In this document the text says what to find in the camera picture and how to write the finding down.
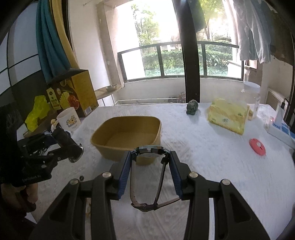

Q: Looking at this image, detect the left hand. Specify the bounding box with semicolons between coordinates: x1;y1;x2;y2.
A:
1;183;38;212

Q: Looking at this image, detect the neon yellow plastic bag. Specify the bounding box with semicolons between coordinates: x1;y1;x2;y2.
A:
25;95;51;132

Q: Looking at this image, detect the white cartoon mug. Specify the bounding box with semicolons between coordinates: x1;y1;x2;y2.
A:
51;107;81;132

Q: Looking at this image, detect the red round lid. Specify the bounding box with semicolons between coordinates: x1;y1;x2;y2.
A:
249;138;266;156

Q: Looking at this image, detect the yellow brown snack box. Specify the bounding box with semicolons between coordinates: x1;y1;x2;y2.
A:
46;68;99;117

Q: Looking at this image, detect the tan rectangular tray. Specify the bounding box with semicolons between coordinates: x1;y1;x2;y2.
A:
91;116;162;162

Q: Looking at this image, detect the white power strip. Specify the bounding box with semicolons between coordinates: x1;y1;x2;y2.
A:
265;102;294;148

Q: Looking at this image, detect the yellow tissue pack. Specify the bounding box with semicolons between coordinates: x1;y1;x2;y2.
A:
206;98;250;135

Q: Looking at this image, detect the teal curtain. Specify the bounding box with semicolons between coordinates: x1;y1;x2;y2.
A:
36;1;70;83

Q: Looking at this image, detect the green frog figurine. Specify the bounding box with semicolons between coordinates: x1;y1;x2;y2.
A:
186;100;199;115

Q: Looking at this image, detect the clear plastic jar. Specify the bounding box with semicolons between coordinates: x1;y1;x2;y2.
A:
241;81;261;120

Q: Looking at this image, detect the dried flower pot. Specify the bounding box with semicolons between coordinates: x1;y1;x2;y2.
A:
176;92;187;104

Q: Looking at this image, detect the yellow curtain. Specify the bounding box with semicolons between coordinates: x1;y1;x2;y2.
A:
51;0;79;69

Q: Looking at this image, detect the black balcony railing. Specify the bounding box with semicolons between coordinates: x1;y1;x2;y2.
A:
117;40;244;82

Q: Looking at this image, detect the dark hanging t-shirt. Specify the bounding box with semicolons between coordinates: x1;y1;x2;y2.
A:
188;0;206;32

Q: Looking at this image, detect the light blue hanging shirt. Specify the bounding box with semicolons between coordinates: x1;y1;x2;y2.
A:
233;1;275;64

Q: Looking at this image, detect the black door frame post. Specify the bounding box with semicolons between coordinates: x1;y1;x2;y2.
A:
173;0;200;102

